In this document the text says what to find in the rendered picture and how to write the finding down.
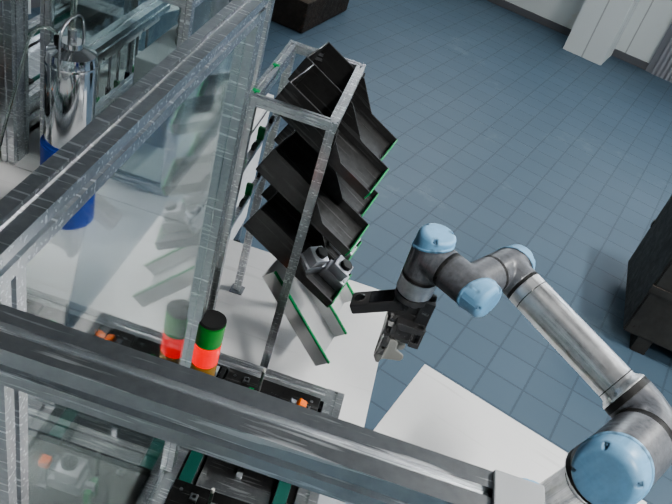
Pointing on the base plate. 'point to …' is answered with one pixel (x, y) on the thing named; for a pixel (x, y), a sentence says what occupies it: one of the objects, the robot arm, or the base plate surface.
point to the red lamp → (205, 359)
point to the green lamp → (205, 339)
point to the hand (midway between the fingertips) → (375, 355)
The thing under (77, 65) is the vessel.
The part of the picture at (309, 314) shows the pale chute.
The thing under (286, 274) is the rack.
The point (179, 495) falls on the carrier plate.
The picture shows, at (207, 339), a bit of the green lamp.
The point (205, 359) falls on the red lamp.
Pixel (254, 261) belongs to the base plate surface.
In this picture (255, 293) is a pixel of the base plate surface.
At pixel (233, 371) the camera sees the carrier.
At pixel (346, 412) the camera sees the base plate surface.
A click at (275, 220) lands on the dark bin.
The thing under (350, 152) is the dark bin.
